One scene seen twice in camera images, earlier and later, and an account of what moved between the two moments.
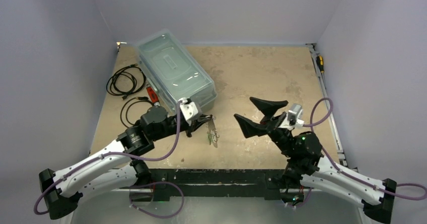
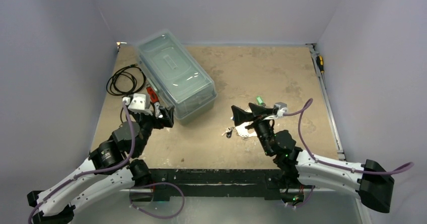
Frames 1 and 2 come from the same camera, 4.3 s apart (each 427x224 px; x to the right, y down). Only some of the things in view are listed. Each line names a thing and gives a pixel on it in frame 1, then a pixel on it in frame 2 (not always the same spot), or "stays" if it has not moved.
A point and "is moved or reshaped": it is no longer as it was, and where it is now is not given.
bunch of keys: (213, 132) is moved or reshaped
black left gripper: (201, 119) → (166, 121)
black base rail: (167, 183) stays
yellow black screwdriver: (319, 61) stays
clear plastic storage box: (172, 71) stays
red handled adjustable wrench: (153, 95) stays
